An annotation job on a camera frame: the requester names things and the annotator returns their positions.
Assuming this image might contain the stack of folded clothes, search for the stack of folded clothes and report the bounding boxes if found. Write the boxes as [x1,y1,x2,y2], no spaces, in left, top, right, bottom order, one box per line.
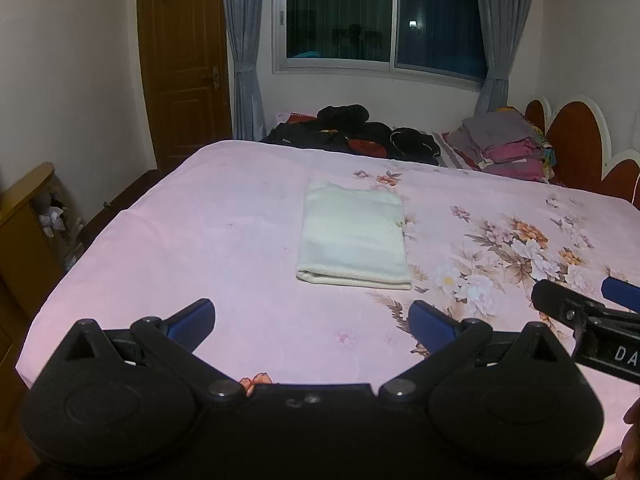
[447,107,557,183]

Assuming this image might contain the sliding glass window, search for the sliding glass window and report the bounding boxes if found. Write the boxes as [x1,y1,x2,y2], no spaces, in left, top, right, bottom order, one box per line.
[272,0,488,92]

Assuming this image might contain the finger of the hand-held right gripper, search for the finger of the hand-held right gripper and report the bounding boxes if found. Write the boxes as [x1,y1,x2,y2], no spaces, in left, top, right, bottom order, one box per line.
[531,279,607,332]
[601,276,640,314]

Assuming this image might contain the striped pillow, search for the striped pillow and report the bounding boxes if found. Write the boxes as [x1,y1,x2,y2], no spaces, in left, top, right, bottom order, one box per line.
[431,131,482,171]

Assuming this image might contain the grey curtain beside headboard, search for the grey curtain beside headboard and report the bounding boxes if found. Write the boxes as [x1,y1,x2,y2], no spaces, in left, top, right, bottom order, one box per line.
[471,0,538,115]

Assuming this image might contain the wooden bedside cabinet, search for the wooden bedside cabinet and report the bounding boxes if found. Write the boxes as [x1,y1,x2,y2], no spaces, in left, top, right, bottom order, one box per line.
[0,162,63,321]

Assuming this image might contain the crumpled white papers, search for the crumpled white papers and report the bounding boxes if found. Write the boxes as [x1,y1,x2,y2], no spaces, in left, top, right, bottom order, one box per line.
[37,192,85,272]

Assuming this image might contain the pink floral bedsheet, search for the pink floral bedsheet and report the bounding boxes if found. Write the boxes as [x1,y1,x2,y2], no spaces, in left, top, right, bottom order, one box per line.
[15,139,640,467]

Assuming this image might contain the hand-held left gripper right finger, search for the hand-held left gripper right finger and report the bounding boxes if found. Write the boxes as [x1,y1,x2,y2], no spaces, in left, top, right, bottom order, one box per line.
[379,301,573,403]

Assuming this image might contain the brown wooden door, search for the brown wooden door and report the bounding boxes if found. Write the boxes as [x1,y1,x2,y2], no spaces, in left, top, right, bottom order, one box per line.
[137,0,235,173]

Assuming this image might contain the pile of black clothes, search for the pile of black clothes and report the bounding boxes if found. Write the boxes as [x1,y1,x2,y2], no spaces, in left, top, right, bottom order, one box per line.
[260,104,442,166]

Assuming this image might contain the pale green knit sweater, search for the pale green knit sweater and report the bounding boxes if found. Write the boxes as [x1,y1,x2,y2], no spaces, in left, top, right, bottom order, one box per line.
[296,179,414,292]

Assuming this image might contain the brown and white scalloped headboard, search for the brown and white scalloped headboard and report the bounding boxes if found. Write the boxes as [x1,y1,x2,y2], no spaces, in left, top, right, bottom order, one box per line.
[522,93,640,211]

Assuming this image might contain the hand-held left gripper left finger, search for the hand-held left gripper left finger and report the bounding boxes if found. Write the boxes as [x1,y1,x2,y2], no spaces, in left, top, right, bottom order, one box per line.
[60,299,247,403]

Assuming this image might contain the grey curtain beside door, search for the grey curtain beside door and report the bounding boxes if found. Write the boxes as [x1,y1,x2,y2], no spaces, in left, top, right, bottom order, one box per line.
[221,0,267,142]

